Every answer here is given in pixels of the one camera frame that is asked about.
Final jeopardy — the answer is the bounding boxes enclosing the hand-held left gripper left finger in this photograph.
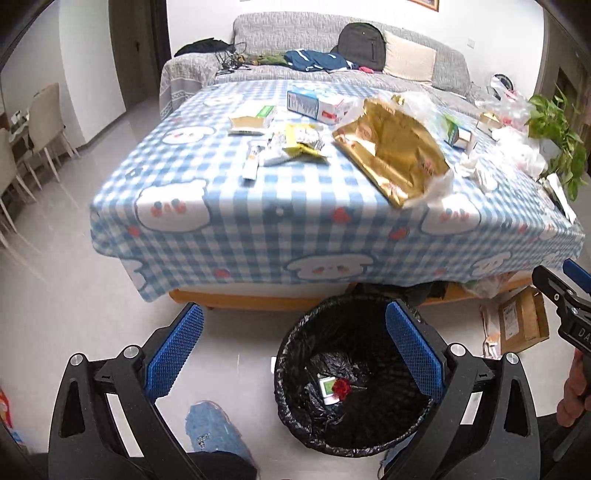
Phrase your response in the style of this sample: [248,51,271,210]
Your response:
[47,302,206,480]

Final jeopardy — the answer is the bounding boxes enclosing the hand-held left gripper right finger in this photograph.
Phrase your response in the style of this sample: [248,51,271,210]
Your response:
[383,299,546,480]

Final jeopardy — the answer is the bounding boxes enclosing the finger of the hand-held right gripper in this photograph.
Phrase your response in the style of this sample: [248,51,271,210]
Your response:
[563,259,591,297]
[532,265,579,320]

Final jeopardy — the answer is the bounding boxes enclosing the black bagged trash bin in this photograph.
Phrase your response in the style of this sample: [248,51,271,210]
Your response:
[273,295,437,459]

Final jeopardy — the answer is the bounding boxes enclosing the gold foil bag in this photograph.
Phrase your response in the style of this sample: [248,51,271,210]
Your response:
[332,98,454,209]

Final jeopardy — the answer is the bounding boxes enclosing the green medicine box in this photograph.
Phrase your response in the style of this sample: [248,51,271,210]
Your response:
[240,104,278,121]

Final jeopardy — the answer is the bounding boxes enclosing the person's right hand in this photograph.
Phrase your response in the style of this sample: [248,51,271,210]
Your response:
[556,353,591,428]

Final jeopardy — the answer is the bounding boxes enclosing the cardboard box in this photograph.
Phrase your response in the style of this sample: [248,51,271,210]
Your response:
[499,288,550,355]

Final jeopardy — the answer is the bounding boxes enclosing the dark clothes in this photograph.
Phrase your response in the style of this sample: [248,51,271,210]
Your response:
[355,282,448,306]

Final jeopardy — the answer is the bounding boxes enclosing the white napkin pack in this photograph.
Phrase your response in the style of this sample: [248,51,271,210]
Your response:
[542,174,578,223]

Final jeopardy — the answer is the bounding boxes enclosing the wooden table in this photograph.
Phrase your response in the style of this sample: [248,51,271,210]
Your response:
[168,276,532,311]

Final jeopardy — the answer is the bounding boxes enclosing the small white green box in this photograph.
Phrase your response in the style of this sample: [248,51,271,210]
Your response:
[316,376,340,406]

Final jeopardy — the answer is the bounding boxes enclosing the crumpled white tissue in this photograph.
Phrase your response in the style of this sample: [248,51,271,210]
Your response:
[455,154,500,192]

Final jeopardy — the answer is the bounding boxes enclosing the white plastic bag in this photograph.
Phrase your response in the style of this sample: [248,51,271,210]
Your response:
[492,127,548,178]

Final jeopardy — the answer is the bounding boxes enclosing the green pothos plant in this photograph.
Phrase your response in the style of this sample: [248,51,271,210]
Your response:
[526,85,589,201]

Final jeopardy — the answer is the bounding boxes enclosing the gold white box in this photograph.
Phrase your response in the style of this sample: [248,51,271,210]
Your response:
[478,111,502,136]

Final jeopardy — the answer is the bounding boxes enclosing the clear plastic bag red contents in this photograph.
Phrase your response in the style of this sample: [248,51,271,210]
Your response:
[488,76,533,130]

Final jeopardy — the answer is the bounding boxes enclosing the small green carton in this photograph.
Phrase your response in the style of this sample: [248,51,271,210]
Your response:
[443,114,476,151]

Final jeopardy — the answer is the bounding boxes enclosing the blue checked bear tablecloth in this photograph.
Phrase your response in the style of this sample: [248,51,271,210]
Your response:
[90,79,586,303]

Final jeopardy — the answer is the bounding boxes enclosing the white tube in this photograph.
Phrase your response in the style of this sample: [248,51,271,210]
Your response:
[243,141,266,181]

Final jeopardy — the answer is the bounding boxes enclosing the crumpled white packet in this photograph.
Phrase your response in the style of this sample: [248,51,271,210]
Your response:
[259,133,298,168]

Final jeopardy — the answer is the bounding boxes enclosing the yellow snack packet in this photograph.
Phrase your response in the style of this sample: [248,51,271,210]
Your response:
[283,124,328,163]

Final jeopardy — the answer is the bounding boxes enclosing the beige dining chair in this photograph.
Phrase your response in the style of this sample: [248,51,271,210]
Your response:
[28,83,80,160]
[0,129,38,206]

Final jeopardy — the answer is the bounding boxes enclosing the beige pillow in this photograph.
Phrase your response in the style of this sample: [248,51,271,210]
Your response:
[383,31,437,85]

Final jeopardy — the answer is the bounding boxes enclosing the blue white milk carton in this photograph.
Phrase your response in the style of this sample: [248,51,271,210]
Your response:
[287,89,356,124]

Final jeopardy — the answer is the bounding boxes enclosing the dark door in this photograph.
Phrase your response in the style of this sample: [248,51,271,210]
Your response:
[117,0,171,112]

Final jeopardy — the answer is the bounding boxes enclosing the green cloth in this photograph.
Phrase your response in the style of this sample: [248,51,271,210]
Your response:
[240,53,287,68]

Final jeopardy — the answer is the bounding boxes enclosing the black cloth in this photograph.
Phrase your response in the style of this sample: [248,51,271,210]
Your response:
[174,38,232,57]

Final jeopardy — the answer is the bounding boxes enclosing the black backpack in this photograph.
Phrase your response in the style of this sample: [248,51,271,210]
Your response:
[330,22,386,72]

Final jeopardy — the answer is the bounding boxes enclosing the blue jacket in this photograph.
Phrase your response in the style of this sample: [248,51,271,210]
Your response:
[283,48,358,72]

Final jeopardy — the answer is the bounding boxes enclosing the grey sofa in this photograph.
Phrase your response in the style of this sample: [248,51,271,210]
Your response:
[159,12,472,116]

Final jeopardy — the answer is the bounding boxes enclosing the black cables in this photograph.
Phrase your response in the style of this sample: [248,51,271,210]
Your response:
[217,41,252,75]

